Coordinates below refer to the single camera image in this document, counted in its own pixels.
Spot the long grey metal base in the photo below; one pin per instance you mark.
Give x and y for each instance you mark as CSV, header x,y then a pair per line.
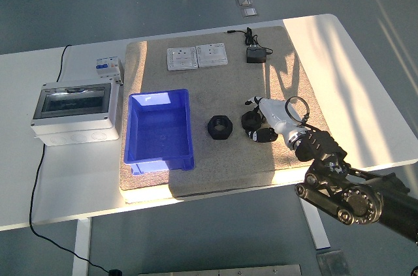
x,y
218,271

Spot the open silver floor outlet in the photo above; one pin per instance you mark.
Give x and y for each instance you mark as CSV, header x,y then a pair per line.
x,y
243,0

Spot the black power adapter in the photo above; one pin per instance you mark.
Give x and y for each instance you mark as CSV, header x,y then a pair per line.
x,y
256,55

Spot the blue plastic bin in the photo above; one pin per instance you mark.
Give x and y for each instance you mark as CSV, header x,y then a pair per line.
x,y
153,139

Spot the white circuit breaker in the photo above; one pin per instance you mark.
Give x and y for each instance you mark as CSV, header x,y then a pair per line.
x,y
107,67

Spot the flat silver floor outlet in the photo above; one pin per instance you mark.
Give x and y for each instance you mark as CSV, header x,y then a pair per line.
x,y
249,12

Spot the white table leg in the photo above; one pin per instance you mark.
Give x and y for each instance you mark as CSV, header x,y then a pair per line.
x,y
81,246
318,230

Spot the grey electrical distribution box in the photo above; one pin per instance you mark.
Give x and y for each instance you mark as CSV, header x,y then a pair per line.
x,y
75,116

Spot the white wall socket panel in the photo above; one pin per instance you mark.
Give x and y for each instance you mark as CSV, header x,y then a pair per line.
x,y
182,59

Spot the square grey floor plate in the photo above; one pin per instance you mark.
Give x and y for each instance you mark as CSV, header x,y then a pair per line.
x,y
333,264

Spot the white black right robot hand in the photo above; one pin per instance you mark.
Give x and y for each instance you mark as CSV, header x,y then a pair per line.
x,y
277,114

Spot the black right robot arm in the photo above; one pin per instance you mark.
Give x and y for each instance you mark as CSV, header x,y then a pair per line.
x,y
359,204

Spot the black hexagonal nut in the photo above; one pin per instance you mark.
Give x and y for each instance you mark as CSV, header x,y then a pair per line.
x,y
249,121
214,131

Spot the grey-brown table mat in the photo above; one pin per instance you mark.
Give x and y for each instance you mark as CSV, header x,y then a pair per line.
x,y
228,93

